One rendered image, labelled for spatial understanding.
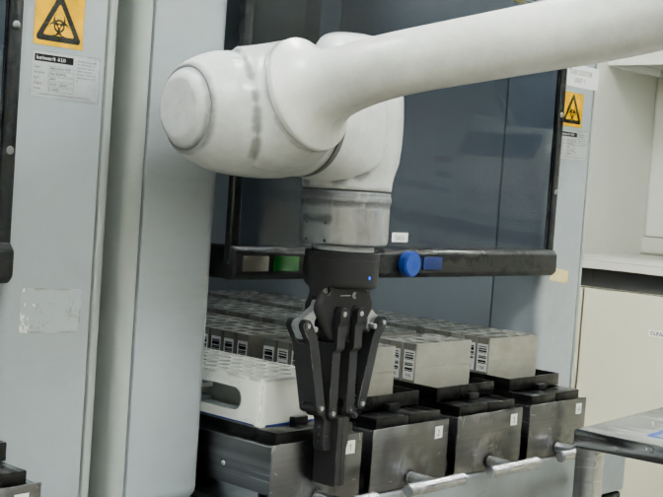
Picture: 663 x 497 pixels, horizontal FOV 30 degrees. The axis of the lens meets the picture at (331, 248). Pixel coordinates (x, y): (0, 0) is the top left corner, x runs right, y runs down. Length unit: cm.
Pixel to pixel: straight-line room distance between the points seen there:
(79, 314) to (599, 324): 269
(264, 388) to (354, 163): 25
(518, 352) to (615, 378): 203
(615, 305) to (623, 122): 75
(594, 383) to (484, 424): 224
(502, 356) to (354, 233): 50
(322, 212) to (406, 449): 32
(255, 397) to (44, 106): 36
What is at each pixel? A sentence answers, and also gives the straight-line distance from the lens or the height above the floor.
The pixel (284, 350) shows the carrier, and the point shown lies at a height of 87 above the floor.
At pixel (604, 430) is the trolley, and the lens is 139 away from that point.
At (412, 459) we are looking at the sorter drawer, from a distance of 140.
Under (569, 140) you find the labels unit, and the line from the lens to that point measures 177.
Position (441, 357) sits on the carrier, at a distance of 154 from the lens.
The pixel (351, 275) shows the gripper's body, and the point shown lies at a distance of 120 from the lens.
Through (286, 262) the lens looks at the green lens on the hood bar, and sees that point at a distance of 129.
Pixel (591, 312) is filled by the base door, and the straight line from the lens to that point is 372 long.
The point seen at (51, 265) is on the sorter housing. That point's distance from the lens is 113.
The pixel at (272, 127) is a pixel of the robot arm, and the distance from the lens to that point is 105.
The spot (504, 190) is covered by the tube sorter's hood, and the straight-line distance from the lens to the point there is 162.
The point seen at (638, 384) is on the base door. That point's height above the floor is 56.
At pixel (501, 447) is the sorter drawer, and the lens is 154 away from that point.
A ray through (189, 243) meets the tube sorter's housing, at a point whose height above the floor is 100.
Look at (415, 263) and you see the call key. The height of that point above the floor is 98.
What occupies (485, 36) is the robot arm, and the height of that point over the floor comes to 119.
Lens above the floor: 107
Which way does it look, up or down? 3 degrees down
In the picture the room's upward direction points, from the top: 4 degrees clockwise
